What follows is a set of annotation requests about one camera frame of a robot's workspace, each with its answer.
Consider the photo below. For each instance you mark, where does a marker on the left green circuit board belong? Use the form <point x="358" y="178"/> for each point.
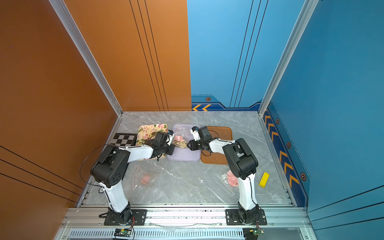
<point x="123" y="233"/>

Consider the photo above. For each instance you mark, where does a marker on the green circuit board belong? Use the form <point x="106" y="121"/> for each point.
<point x="252" y="233"/>
<point x="123" y="233"/>

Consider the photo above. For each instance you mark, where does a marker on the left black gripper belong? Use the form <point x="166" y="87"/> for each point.
<point x="172" y="149"/>

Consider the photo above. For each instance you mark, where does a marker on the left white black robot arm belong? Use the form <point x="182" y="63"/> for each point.
<point x="111" y="166"/>

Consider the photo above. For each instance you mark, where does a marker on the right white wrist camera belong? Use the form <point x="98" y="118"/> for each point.
<point x="195" y="133"/>

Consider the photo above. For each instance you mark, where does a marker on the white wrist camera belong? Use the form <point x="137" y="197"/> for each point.
<point x="171" y="136"/>
<point x="195" y="133"/>

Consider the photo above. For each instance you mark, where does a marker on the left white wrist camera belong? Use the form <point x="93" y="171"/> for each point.
<point x="171" y="136"/>

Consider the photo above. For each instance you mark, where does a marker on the ziploc bag ring cookies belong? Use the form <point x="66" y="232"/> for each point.
<point x="142" y="178"/>

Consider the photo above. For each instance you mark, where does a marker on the right green circuit board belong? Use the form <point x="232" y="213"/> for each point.
<point x="252" y="233"/>

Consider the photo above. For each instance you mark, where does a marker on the floral pattern tray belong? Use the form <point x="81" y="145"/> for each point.
<point x="147" y="133"/>

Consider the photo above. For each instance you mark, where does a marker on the lavender plastic tray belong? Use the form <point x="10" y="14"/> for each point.
<point x="185" y="155"/>

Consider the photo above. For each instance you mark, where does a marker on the aluminium front rail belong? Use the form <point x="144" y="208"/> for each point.
<point x="188" y="216"/>

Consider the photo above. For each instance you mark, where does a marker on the brown plastic tray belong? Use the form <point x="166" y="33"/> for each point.
<point x="223" y="133"/>

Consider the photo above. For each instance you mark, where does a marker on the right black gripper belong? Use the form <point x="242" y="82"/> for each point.
<point x="192" y="147"/>

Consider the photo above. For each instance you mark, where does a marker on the ziploc bag mixed cookies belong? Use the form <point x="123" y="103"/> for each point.
<point x="181" y="135"/>

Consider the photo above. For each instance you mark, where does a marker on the ziploc bag pink cookies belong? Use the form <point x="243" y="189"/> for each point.
<point x="229" y="181"/>

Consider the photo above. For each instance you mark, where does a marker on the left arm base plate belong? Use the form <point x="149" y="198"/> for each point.
<point x="132" y="217"/>

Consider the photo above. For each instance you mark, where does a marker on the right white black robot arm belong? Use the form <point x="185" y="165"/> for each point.
<point x="243" y="164"/>

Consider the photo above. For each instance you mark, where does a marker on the black white checkerboard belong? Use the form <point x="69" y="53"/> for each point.
<point x="124" y="140"/>

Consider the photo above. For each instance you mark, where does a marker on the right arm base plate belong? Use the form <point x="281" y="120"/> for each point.
<point x="236" y="217"/>

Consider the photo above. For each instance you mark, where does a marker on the small yellow block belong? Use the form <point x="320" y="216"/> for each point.
<point x="264" y="180"/>

